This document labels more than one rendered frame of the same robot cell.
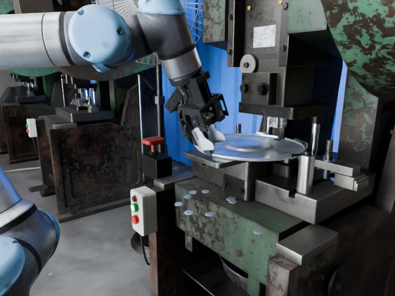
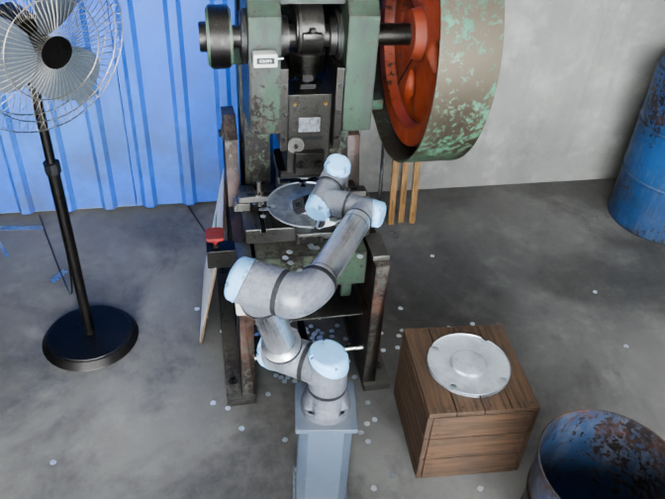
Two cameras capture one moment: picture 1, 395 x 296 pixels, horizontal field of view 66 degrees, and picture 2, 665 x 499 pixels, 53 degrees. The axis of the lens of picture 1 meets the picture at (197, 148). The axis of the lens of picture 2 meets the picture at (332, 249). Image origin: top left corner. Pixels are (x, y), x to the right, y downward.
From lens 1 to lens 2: 1.91 m
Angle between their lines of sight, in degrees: 61
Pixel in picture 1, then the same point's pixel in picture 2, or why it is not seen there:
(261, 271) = (353, 277)
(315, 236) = (377, 242)
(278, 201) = not seen: hidden behind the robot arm
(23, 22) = (362, 227)
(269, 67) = (315, 146)
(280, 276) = (384, 270)
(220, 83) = not seen: outside the picture
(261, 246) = (353, 263)
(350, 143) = not seen: hidden behind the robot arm
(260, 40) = (305, 127)
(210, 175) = (271, 237)
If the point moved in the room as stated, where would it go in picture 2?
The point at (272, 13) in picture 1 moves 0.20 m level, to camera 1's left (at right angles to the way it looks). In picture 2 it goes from (316, 109) to (284, 133)
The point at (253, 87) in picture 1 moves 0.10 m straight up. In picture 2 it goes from (309, 163) to (310, 137)
